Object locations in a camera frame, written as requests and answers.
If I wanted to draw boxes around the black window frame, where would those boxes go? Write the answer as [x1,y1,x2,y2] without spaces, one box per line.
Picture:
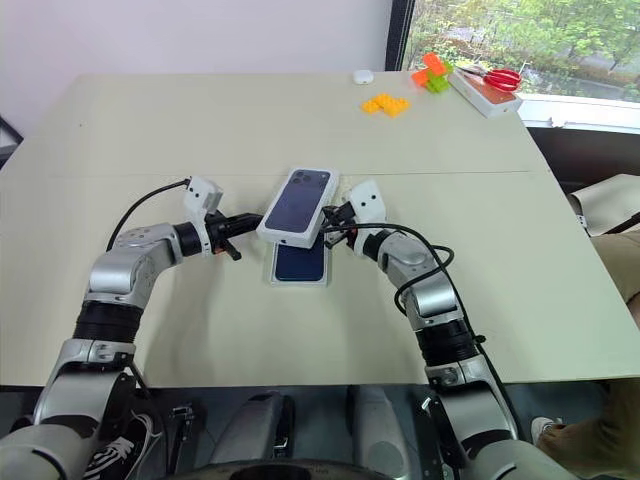
[384,0,417,72]

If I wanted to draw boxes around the white window sill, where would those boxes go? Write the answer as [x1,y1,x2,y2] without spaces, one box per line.
[517,93,640,135]

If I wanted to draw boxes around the dark blue smartphone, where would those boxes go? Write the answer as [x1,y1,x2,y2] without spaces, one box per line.
[273,241,327,283]

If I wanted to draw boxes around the black sneaker white laces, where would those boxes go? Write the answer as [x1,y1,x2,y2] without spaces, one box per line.
[82,409,166,480]

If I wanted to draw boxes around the dark round rim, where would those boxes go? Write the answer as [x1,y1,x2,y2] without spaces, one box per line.
[184,457,366,480]

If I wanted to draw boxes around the white phone box lid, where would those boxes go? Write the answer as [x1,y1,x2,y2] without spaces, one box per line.
[255,166,342,250]

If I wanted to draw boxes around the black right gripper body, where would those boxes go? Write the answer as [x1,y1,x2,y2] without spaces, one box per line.
[327,201,360,249]

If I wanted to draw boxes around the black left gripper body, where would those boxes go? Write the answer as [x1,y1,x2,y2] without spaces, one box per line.
[203,211,239,254]

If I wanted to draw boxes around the black metal bracket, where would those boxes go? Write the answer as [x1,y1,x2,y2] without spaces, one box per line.
[421,394,464,480]
[169,403,195,451]

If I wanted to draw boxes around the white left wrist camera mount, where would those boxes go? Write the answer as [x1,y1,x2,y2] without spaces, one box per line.
[182,175,225,257]

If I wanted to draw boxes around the black object at table side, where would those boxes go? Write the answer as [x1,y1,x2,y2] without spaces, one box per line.
[0,114,25,169]

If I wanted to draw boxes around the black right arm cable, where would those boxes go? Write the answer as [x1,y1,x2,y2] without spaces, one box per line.
[322,222,524,441]

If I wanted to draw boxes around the beige rolled sheet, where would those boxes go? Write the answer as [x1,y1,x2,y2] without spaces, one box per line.
[567,173,640,239]

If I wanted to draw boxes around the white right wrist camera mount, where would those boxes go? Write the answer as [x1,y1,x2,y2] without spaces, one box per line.
[346,179,390,225]

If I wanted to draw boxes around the grey rounded cover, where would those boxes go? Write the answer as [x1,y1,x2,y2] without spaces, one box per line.
[209,390,296,464]
[346,384,409,476]

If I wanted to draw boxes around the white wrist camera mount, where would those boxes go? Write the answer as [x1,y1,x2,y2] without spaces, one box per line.
[346,179,390,225]
[182,175,225,257]

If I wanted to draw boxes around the red handled scissors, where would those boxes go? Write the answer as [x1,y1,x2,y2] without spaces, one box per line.
[457,64,523,93]

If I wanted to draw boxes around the white box with orange top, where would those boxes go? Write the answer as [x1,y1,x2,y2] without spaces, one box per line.
[448,66,524,120]

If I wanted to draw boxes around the white phone box base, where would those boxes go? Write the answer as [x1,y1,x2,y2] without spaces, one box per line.
[263,239,332,289]

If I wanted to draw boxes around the person in khaki trousers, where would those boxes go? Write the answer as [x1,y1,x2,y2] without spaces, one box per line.
[537,233,640,480]

